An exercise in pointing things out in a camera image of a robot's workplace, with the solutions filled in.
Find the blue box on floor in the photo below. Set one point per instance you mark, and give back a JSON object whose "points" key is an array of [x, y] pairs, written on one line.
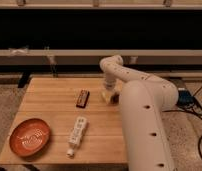
{"points": [[185, 97]]}

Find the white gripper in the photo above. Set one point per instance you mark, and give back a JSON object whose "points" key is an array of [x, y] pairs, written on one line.
{"points": [[109, 84]]}

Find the orange patterned bowl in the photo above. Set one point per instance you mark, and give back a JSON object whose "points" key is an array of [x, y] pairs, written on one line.
{"points": [[29, 137]]}

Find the reddish brown snack packet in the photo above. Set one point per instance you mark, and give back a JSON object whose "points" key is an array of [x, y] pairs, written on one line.
{"points": [[115, 98]]}

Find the grey horizontal rail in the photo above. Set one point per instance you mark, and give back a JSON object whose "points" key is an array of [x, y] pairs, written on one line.
{"points": [[62, 57]]}

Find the dark red chocolate bar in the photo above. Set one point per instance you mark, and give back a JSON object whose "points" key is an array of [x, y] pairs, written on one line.
{"points": [[82, 99]]}

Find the wooden table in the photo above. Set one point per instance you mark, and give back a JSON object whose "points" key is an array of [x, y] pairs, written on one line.
{"points": [[54, 101]]}

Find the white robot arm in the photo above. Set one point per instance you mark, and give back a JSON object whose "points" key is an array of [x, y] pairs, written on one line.
{"points": [[142, 99]]}

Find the white power strip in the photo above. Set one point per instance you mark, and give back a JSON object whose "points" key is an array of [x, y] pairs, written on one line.
{"points": [[76, 135]]}

